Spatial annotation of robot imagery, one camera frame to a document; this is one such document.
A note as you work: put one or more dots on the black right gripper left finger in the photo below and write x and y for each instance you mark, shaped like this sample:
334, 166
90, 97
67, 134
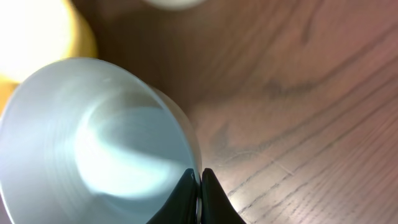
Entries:
181, 206

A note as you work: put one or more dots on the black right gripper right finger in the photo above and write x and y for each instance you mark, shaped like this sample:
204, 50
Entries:
216, 208

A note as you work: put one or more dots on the grey plastic bowl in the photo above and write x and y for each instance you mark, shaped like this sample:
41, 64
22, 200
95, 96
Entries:
85, 141

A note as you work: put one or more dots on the white plastic bowl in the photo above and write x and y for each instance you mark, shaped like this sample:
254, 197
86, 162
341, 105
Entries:
174, 5

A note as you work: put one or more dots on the yellow plastic bowl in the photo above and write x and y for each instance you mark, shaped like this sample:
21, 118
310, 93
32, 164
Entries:
35, 33

